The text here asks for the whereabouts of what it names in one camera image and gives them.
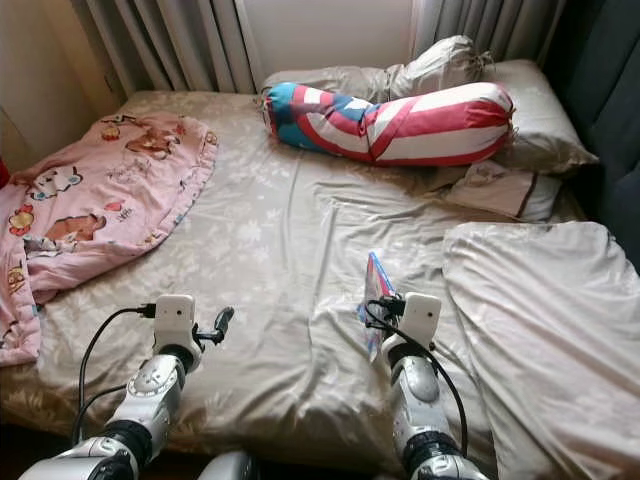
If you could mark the colourful picture book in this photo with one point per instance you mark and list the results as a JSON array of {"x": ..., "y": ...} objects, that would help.
[{"x": 375, "y": 285}]

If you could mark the large grey floral pillow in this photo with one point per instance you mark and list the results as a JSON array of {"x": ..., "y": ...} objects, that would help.
[{"x": 550, "y": 330}]

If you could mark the pink cartoon bear blanket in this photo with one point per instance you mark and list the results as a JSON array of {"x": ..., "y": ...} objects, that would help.
[{"x": 100, "y": 195}]

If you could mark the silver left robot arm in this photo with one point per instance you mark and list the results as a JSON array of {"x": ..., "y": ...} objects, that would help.
[{"x": 160, "y": 390}]

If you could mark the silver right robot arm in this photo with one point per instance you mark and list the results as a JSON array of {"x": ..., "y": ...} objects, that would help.
[{"x": 410, "y": 390}]

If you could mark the bed with grey floral sheet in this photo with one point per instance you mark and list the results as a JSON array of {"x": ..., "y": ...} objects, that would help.
[{"x": 280, "y": 250}]

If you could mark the silver left robot leg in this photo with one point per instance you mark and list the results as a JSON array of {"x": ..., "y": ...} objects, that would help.
[{"x": 225, "y": 468}]

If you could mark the small folded beige pillowcase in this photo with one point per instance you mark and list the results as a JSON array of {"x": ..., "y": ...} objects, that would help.
[{"x": 500, "y": 188}]

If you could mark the red white blue striped bolster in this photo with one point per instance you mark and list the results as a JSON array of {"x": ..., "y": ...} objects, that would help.
[{"x": 400, "y": 122}]

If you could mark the crumpled grey pillow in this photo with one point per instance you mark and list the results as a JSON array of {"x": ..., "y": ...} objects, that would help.
[{"x": 440, "y": 65}]

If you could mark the large thick red cushion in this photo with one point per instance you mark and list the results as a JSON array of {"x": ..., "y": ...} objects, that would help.
[{"x": 3, "y": 172}]

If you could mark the grey pleated curtain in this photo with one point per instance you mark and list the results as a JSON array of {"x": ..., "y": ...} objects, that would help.
[
  {"x": 170, "y": 40},
  {"x": 500, "y": 25}
]

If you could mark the dark grey tufted upholstered panel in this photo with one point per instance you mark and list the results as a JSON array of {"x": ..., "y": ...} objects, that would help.
[{"x": 610, "y": 100}]

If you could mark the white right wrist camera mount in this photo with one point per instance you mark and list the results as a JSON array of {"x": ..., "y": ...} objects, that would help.
[{"x": 420, "y": 315}]

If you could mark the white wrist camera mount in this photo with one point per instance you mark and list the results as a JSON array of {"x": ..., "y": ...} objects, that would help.
[
  {"x": 175, "y": 318},
  {"x": 420, "y": 315}
]

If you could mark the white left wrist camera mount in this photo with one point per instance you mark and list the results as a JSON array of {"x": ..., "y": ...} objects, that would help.
[{"x": 175, "y": 318}]

